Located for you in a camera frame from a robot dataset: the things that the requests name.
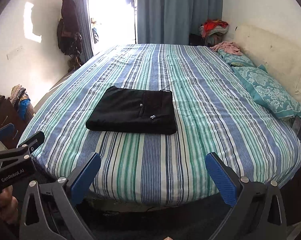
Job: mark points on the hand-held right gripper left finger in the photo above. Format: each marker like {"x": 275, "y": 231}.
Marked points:
{"x": 86, "y": 177}

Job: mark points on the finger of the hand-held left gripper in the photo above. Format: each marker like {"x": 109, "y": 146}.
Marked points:
{"x": 34, "y": 140}
{"x": 4, "y": 131}

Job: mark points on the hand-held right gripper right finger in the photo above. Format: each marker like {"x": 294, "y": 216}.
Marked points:
{"x": 219, "y": 177}

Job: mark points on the black pants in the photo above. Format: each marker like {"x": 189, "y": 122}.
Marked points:
{"x": 133, "y": 112}

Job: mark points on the person's left hand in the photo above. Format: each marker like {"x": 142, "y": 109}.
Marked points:
{"x": 6, "y": 203}

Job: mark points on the brown wooden dresser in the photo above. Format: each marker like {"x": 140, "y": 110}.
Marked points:
{"x": 5, "y": 120}

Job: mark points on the heap of clothes on dresser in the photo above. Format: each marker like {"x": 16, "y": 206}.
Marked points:
{"x": 20, "y": 100}

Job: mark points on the striped bed sheet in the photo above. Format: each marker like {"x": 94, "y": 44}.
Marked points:
{"x": 190, "y": 105}

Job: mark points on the wooden coat stand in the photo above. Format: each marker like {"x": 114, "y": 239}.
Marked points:
{"x": 74, "y": 61}

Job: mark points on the large teal patterned pillow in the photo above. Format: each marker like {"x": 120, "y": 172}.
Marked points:
{"x": 268, "y": 90}

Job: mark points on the small teal patterned pillow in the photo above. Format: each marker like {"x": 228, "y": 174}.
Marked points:
{"x": 236, "y": 58}

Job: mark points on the hanging dark clothes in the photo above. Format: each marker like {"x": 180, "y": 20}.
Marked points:
{"x": 69, "y": 25}

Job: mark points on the pink cloth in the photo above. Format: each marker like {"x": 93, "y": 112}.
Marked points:
{"x": 228, "y": 48}

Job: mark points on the narrow blue curtain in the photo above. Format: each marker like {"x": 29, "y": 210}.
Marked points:
{"x": 79, "y": 17}

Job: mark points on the dark bedside stand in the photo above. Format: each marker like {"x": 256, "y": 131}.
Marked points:
{"x": 196, "y": 40}

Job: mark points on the cream padded headboard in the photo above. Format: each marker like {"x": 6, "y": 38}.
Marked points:
{"x": 273, "y": 47}

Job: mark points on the glass balcony door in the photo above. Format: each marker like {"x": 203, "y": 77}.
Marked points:
{"x": 110, "y": 12}

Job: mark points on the pile of colourful clothes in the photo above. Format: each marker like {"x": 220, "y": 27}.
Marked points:
{"x": 214, "y": 27}

